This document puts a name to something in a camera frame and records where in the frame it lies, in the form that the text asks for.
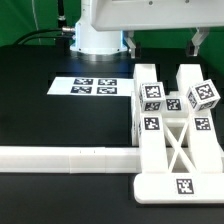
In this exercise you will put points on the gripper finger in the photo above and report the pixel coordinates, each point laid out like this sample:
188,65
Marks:
134,48
193,45

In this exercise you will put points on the white U-shaped obstacle frame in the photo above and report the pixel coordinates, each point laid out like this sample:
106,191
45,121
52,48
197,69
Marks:
71,160

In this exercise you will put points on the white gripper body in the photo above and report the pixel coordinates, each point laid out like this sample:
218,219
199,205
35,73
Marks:
111,15

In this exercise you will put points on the white chair back frame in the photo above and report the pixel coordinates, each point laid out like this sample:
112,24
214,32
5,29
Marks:
180,157

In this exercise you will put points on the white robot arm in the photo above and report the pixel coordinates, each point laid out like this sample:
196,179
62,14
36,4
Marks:
96,44

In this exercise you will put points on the white marker base sheet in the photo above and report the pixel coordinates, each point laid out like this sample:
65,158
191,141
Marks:
82,86

